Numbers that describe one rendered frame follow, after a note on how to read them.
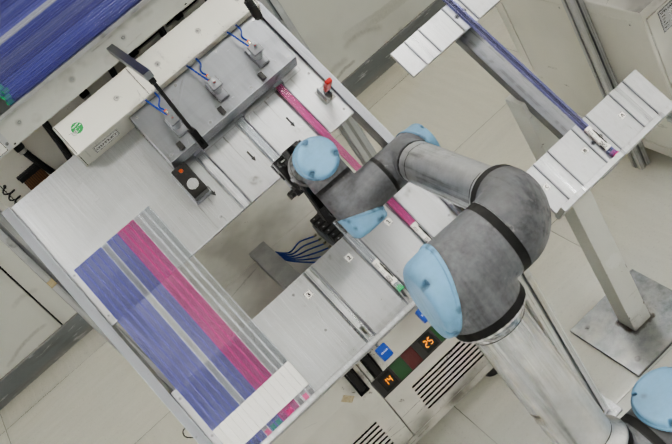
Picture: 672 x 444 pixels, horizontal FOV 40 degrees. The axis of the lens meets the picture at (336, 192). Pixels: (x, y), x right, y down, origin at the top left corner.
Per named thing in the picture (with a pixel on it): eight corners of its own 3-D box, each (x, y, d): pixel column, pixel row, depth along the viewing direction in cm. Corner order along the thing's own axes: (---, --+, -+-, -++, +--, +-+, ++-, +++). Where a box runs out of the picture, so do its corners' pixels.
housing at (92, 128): (265, 31, 206) (259, 2, 192) (94, 175, 198) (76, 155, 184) (241, 7, 207) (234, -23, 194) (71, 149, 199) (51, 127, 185)
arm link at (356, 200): (408, 199, 157) (366, 150, 157) (359, 242, 156) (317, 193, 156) (399, 202, 165) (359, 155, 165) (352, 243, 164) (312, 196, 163)
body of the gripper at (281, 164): (297, 142, 182) (304, 133, 170) (326, 175, 182) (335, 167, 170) (268, 168, 181) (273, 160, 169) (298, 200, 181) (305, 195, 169)
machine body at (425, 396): (521, 363, 252) (424, 212, 217) (333, 548, 240) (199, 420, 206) (394, 269, 305) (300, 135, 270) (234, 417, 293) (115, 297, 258)
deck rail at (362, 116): (486, 240, 192) (491, 234, 186) (480, 246, 192) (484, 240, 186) (259, 11, 206) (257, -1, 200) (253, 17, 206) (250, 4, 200)
